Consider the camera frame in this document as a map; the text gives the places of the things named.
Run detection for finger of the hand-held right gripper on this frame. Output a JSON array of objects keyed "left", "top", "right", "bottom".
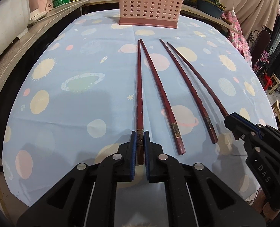
[
  {"left": 224, "top": 115, "right": 267, "bottom": 161},
  {"left": 230, "top": 114, "right": 280, "bottom": 150}
]

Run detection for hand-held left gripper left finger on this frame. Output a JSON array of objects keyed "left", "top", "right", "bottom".
[{"left": 16, "top": 131, "right": 138, "bottom": 227}]

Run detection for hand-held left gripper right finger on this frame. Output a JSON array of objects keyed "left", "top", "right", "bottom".
[{"left": 143, "top": 131, "right": 266, "bottom": 227}]

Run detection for maroon chopstick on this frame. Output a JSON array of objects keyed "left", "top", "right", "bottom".
[
  {"left": 167, "top": 42, "right": 230, "bottom": 118},
  {"left": 159, "top": 38, "right": 218, "bottom": 144},
  {"left": 139, "top": 38, "right": 186, "bottom": 156},
  {"left": 136, "top": 39, "right": 145, "bottom": 166}
]

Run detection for pink perforated utensil basket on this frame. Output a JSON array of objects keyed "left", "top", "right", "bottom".
[{"left": 118, "top": 0, "right": 184, "bottom": 29}]

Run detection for red plastic stool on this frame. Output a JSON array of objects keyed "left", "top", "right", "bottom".
[{"left": 260, "top": 74, "right": 274, "bottom": 88}]

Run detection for blue planet print tablecloth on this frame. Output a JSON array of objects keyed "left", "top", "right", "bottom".
[{"left": 2, "top": 11, "right": 279, "bottom": 208}]

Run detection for pink floral cloth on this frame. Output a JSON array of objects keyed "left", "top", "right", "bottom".
[{"left": 221, "top": 10, "right": 253, "bottom": 67}]

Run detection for blue basin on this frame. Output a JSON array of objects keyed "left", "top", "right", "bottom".
[{"left": 196, "top": 0, "right": 226, "bottom": 18}]

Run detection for beige curtain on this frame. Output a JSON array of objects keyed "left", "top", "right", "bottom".
[{"left": 215, "top": 0, "right": 280, "bottom": 32}]

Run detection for wooden side counter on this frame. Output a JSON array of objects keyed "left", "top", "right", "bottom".
[{"left": 0, "top": 0, "right": 241, "bottom": 123}]

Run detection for white dish drainer tub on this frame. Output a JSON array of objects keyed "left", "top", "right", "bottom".
[{"left": 0, "top": 0, "right": 32, "bottom": 46}]

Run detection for white power cable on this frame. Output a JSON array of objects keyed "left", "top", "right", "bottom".
[{"left": 27, "top": 0, "right": 84, "bottom": 27}]

